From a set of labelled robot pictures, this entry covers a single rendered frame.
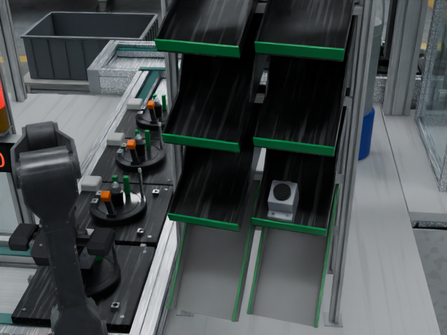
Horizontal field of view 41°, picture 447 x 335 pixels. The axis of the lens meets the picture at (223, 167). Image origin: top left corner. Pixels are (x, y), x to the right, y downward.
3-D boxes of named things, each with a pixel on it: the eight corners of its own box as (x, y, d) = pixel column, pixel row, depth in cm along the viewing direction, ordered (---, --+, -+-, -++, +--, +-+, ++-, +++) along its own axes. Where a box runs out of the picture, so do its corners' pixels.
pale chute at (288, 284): (318, 328, 112) (316, 328, 108) (250, 314, 115) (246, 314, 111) (340, 183, 118) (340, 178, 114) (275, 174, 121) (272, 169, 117)
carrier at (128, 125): (189, 146, 180) (187, 108, 173) (111, 143, 182) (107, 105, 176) (201, 111, 200) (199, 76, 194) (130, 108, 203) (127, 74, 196)
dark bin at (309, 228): (326, 237, 103) (326, 216, 97) (252, 225, 106) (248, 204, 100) (348, 112, 118) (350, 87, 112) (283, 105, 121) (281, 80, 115)
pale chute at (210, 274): (238, 322, 113) (234, 322, 109) (173, 308, 117) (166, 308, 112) (264, 179, 119) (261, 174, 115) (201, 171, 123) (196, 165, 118)
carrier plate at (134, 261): (130, 332, 116) (129, 324, 115) (12, 324, 119) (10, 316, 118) (155, 253, 137) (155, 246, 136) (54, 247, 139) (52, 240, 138)
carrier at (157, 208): (157, 249, 138) (153, 205, 132) (56, 243, 140) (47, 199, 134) (175, 191, 159) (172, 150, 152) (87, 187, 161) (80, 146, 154)
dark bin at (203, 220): (239, 232, 105) (235, 211, 99) (169, 221, 108) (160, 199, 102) (272, 110, 119) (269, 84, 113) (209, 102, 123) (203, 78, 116)
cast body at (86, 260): (90, 269, 121) (85, 242, 117) (69, 268, 121) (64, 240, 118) (101, 243, 128) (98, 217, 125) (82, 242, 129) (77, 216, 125)
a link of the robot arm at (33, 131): (81, 175, 77) (66, 97, 78) (14, 187, 75) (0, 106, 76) (80, 203, 105) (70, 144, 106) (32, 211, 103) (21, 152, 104)
